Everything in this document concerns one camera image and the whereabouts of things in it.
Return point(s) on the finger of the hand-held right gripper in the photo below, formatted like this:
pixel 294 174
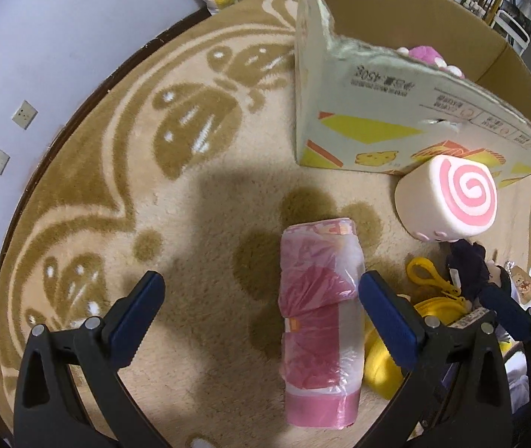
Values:
pixel 506 310

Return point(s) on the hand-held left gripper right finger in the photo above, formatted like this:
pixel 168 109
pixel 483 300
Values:
pixel 389 319

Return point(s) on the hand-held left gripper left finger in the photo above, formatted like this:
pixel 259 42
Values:
pixel 137 310

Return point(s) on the dark navy plush doll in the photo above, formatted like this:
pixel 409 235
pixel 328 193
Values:
pixel 468 270

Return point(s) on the pink plastic bag roll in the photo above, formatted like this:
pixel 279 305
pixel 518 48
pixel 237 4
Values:
pixel 316 326

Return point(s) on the printed cardboard box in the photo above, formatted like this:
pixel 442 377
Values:
pixel 340 116

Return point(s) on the small brown bear tag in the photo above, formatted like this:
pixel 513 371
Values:
pixel 523 284

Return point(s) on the white barcode label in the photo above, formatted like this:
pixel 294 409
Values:
pixel 473 319

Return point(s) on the yellow plush with clip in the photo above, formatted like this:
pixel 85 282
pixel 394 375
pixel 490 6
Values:
pixel 382 368

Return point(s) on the white cloth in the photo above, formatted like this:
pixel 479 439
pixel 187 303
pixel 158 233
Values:
pixel 517 373

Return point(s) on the beige patterned round rug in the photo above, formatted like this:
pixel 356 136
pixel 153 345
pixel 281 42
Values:
pixel 176 224

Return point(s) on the pink swirl roll plush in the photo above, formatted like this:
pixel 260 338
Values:
pixel 433 200

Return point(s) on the pink plush toy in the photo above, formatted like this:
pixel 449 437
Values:
pixel 426 53

